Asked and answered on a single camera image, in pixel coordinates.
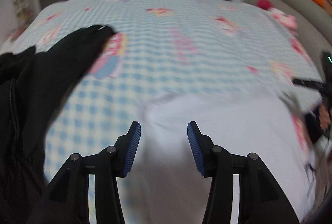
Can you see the blue checked printed blanket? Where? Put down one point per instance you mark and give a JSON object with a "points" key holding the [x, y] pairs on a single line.
{"points": [[168, 45]]}

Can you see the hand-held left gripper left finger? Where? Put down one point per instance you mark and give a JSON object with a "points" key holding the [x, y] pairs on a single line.
{"points": [[132, 148]]}

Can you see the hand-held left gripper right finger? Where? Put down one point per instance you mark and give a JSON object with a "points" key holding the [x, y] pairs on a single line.
{"points": [[194, 148]]}

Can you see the black jacket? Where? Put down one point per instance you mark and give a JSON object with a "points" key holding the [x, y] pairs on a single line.
{"points": [[39, 83]]}

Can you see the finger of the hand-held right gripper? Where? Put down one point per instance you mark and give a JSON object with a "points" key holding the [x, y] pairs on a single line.
{"points": [[308, 84]]}

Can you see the grey padded headboard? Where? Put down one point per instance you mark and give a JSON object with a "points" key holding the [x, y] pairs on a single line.
{"points": [[298, 11]]}

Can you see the person's right hand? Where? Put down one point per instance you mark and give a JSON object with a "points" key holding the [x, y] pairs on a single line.
{"points": [[325, 116]]}

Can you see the pink plush toy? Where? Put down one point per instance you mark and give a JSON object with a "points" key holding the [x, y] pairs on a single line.
{"points": [[284, 19]]}

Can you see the magenta round plush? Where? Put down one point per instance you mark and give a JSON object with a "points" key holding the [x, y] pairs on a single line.
{"points": [[263, 4]]}

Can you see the white garment with navy trim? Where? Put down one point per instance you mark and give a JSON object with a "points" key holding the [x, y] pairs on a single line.
{"points": [[233, 122]]}

